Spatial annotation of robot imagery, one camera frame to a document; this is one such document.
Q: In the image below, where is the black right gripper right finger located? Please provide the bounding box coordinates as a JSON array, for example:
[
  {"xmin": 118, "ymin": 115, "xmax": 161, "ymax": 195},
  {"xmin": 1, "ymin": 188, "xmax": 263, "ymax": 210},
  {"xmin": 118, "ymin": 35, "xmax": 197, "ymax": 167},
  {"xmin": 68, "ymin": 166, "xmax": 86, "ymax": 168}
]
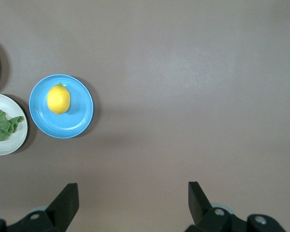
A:
[{"xmin": 185, "ymin": 181, "xmax": 232, "ymax": 232}]

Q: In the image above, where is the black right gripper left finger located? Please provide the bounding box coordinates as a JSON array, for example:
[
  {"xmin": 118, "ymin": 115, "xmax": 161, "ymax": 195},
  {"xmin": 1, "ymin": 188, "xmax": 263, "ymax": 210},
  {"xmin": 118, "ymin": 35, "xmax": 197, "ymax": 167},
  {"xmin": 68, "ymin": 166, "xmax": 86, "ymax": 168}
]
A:
[{"xmin": 4, "ymin": 183, "xmax": 79, "ymax": 232}]

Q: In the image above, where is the green lettuce leaf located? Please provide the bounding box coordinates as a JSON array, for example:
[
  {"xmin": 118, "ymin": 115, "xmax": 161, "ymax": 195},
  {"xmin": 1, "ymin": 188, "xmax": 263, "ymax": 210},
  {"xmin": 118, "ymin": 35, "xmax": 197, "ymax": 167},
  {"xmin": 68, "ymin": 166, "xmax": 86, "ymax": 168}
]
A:
[{"xmin": 0, "ymin": 109, "xmax": 25, "ymax": 143}]

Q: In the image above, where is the yellow lemon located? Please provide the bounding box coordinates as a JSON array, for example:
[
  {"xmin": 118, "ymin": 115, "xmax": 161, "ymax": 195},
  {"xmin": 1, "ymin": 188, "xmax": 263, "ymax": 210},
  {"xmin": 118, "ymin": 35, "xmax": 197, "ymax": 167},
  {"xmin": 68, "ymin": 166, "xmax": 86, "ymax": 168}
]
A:
[{"xmin": 46, "ymin": 82, "xmax": 71, "ymax": 115}]

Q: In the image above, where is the blue plate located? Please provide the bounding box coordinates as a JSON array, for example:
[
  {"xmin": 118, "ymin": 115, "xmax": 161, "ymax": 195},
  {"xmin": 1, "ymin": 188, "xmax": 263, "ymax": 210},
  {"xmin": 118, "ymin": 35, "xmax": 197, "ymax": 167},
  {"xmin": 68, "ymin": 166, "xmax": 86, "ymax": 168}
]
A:
[{"xmin": 29, "ymin": 74, "xmax": 94, "ymax": 139}]

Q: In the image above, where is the beige plate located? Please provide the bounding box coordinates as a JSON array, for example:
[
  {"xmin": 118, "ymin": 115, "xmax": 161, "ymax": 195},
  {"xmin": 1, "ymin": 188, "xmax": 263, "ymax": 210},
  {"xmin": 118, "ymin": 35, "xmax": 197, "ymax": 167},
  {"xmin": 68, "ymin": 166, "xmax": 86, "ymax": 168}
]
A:
[{"xmin": 0, "ymin": 93, "xmax": 29, "ymax": 156}]

